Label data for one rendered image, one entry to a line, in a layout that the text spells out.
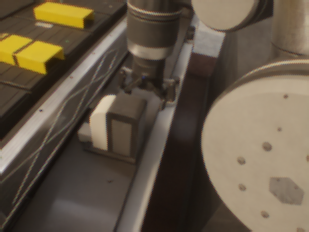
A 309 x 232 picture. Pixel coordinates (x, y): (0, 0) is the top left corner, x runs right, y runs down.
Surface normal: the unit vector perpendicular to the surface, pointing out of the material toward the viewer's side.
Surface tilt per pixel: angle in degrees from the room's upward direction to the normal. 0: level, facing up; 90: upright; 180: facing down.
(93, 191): 0
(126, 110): 0
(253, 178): 90
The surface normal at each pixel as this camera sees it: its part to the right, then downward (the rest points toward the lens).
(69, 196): 0.11, -0.71
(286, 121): -0.73, 0.34
